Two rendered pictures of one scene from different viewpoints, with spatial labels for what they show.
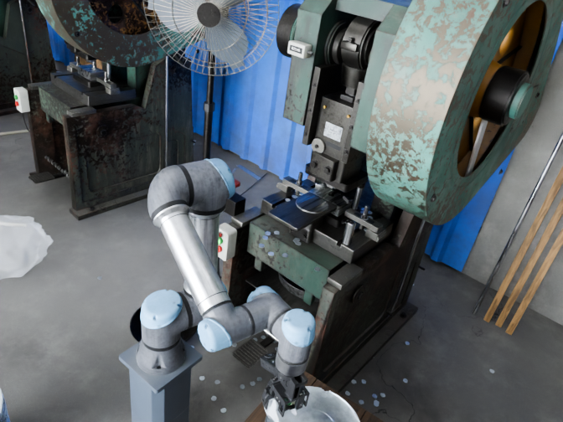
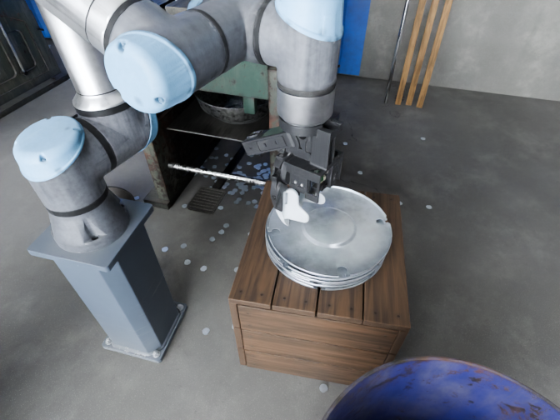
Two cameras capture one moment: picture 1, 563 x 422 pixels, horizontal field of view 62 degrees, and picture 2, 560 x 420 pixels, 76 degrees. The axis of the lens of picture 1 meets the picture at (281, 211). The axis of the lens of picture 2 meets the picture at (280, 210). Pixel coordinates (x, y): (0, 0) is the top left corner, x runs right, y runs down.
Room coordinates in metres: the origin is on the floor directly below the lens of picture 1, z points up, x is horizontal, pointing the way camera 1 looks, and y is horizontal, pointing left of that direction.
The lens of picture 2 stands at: (0.36, 0.10, 1.01)
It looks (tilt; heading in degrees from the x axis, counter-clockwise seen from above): 44 degrees down; 340
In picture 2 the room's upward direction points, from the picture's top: straight up
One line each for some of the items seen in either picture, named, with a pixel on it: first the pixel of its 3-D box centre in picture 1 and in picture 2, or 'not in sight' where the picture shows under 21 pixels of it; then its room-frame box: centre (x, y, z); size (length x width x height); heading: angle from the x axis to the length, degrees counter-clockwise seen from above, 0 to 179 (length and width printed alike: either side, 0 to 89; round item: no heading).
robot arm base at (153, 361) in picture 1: (161, 344); (84, 209); (1.00, 0.30, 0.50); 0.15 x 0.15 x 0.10
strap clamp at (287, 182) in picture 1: (297, 182); not in sight; (1.72, -0.05, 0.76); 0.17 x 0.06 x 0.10; 54
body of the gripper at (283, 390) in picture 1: (288, 383); (307, 152); (0.76, -0.08, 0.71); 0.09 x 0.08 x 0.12; 36
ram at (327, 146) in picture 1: (338, 136); not in sight; (1.59, -0.16, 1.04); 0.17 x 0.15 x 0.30; 144
